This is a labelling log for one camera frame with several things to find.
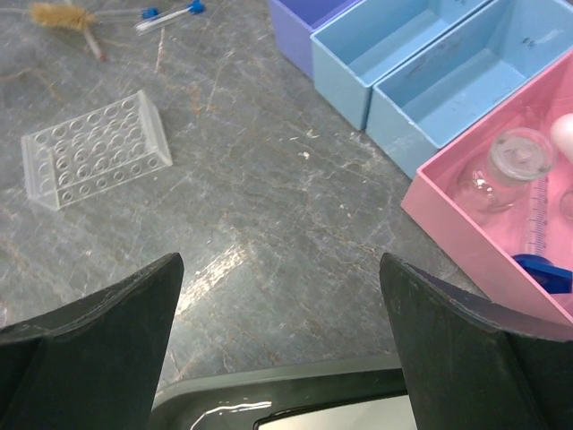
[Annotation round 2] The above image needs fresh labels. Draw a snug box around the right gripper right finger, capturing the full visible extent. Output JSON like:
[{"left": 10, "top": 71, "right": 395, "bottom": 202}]
[{"left": 380, "top": 253, "right": 572, "bottom": 429}]

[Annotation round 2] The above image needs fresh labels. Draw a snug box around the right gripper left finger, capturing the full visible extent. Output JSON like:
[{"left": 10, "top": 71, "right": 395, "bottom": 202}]
[{"left": 1, "top": 253, "right": 184, "bottom": 429}]

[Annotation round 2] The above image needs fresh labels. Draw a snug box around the measuring cylinder blue base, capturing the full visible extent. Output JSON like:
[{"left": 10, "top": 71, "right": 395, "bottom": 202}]
[{"left": 509, "top": 176, "right": 573, "bottom": 296}]

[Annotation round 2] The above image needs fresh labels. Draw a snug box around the test tube blue cap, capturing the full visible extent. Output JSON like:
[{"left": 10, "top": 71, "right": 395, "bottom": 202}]
[
  {"left": 93, "top": 7, "right": 159, "bottom": 23},
  {"left": 134, "top": 0, "right": 206, "bottom": 35}
]

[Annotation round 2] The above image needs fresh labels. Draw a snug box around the white square plate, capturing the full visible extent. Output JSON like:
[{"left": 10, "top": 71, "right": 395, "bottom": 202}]
[{"left": 252, "top": 391, "right": 417, "bottom": 430}]

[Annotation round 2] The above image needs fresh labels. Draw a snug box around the dark green tray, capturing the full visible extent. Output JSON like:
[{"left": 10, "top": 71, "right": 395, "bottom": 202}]
[{"left": 148, "top": 355, "right": 407, "bottom": 429}]

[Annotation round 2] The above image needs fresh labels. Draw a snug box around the pink bin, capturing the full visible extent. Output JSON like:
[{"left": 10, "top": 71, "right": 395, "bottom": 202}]
[{"left": 402, "top": 53, "right": 572, "bottom": 325}]

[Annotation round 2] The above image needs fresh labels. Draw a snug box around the clear test tube rack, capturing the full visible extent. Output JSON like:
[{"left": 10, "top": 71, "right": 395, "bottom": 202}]
[{"left": 21, "top": 90, "right": 173, "bottom": 211}]

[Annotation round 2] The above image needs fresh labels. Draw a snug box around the light blue bin right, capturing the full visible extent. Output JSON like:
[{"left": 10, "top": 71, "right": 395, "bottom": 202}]
[{"left": 365, "top": 1, "right": 572, "bottom": 177}]

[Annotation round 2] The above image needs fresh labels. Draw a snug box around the light blue bin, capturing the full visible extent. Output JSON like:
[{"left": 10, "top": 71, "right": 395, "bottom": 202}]
[
  {"left": 311, "top": 0, "right": 486, "bottom": 131},
  {"left": 365, "top": 1, "right": 572, "bottom": 177}
]

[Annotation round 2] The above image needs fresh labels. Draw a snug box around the glass pipette rod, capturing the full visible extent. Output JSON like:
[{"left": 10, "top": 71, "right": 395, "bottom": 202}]
[{"left": 0, "top": 6, "right": 107, "bottom": 63}]

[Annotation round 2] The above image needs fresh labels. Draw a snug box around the light blue bin left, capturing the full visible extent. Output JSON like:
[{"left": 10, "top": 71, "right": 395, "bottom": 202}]
[{"left": 311, "top": 0, "right": 486, "bottom": 131}]

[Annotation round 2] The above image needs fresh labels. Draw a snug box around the purple bin leftmost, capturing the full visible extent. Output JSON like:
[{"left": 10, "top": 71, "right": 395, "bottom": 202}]
[{"left": 267, "top": 0, "right": 358, "bottom": 80}]

